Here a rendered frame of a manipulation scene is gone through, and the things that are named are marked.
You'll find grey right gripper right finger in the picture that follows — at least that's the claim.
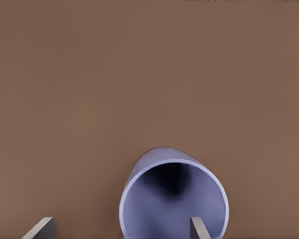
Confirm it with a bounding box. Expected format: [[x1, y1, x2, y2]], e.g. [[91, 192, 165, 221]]
[[190, 216, 211, 239]]

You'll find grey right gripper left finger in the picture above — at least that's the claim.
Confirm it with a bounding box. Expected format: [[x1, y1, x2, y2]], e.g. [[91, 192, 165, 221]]
[[21, 217, 56, 239]]

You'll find lavender blue cup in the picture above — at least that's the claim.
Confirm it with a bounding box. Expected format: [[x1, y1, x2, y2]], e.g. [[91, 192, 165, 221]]
[[119, 146, 230, 239]]

